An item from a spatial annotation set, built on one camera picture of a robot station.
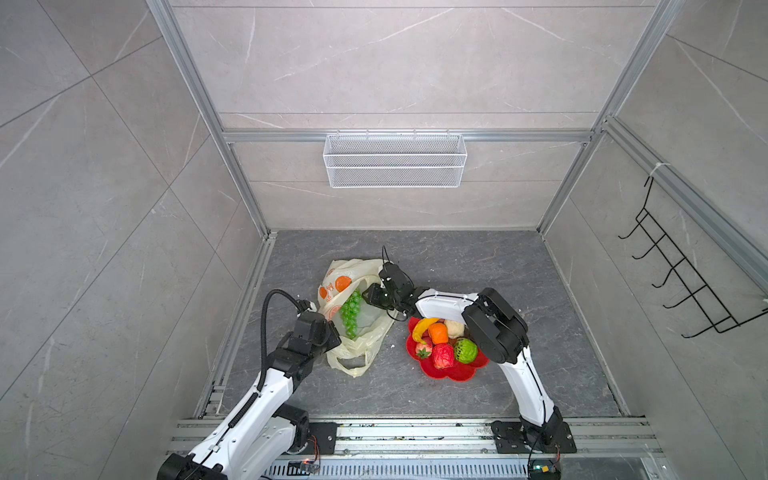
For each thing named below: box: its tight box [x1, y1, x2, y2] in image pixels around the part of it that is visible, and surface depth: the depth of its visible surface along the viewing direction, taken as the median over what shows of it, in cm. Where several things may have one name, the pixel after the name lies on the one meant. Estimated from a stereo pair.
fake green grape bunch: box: [340, 289, 363, 340], surface depth 95 cm
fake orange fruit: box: [429, 322, 449, 344], surface depth 88 cm
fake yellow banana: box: [412, 318, 440, 345], surface depth 90 cm
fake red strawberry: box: [416, 342, 432, 359], surface depth 85 cm
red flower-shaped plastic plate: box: [406, 316, 490, 382], surface depth 84 cm
